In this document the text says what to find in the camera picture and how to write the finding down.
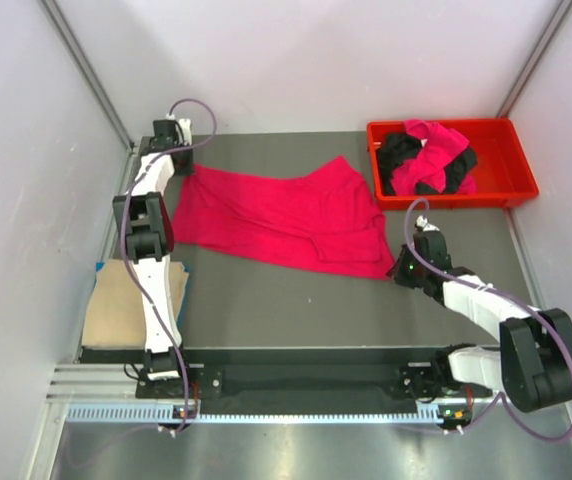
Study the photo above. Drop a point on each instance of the aluminium frame rail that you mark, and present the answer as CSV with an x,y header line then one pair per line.
x,y
96,382

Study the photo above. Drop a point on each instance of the red plastic bin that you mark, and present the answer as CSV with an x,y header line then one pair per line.
x,y
503,175

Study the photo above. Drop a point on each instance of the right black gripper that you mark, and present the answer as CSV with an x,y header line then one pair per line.
x,y
397,271

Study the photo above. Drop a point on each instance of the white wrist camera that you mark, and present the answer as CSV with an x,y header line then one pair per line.
x,y
183,129
423,225

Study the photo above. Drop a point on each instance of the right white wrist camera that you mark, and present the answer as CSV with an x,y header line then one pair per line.
x,y
423,225

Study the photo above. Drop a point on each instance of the grey slotted cable duct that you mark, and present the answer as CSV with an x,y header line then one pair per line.
x,y
178,412

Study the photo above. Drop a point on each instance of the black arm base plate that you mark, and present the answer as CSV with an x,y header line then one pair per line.
x,y
397,372

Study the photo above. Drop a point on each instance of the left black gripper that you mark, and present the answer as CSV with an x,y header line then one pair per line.
x,y
187,168

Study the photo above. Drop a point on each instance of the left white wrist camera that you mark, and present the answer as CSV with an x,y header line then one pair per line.
x,y
183,129

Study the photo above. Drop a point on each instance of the pink t shirt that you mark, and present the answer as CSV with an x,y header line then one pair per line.
x,y
324,222

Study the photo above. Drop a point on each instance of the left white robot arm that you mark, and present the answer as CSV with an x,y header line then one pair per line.
x,y
146,242

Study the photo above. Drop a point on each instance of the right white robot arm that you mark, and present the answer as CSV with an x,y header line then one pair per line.
x,y
533,364

